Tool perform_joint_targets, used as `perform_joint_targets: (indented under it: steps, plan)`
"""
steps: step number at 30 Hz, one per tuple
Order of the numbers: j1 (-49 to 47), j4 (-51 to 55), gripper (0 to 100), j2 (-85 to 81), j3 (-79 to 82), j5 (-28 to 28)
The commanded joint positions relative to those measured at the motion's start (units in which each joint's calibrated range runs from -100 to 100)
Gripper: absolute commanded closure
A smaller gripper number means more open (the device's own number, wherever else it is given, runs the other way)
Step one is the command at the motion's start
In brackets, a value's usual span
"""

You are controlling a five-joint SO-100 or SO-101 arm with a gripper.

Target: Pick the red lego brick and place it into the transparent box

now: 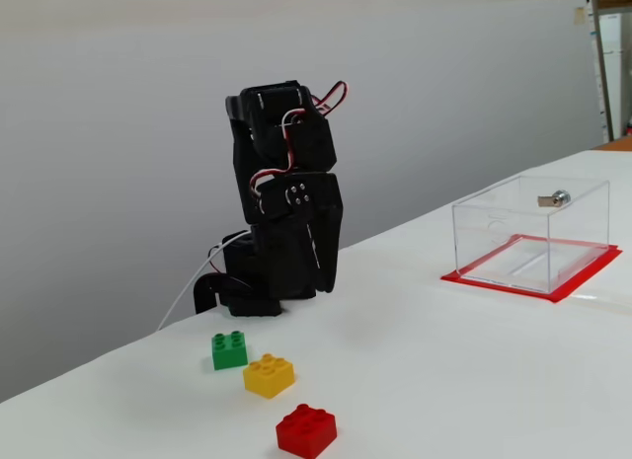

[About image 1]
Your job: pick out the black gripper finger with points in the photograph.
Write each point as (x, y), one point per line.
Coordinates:
(300, 207)
(330, 252)

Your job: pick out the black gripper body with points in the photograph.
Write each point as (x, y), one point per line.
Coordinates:
(316, 217)

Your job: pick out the red lego brick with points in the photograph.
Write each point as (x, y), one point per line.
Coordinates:
(303, 436)

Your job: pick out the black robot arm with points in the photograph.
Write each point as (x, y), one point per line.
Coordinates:
(276, 133)

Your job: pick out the yellow lego brick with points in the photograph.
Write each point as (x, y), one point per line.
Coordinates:
(269, 377)

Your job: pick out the green lego brick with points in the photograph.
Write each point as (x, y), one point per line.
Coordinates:
(228, 353)

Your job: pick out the transparent plastic box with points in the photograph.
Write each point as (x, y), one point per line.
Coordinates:
(498, 252)

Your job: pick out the metal box lock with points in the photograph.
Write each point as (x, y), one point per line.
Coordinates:
(560, 198)

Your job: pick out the black table clamp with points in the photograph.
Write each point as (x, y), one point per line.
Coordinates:
(202, 293)

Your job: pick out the wooden table surface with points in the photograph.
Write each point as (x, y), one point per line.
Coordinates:
(619, 144)

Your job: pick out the beige paper note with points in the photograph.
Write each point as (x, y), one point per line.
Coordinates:
(579, 16)

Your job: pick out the white refrigerator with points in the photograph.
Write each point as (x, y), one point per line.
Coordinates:
(612, 74)

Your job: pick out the red tape frame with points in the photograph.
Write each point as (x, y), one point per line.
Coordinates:
(563, 295)

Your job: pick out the metal shelf post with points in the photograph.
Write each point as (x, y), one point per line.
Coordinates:
(602, 74)

